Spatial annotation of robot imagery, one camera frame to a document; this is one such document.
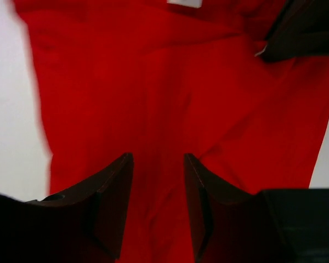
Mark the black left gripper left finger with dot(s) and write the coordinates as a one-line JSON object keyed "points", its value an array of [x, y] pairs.
{"points": [[83, 223]]}

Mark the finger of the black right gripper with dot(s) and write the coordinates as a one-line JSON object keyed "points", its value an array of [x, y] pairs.
{"points": [[302, 16], [285, 46]]}

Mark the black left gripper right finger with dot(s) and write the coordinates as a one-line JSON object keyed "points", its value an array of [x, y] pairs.
{"points": [[230, 225]]}

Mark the red t shirt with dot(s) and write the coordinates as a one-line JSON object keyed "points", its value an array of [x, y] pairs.
{"points": [[160, 80]]}

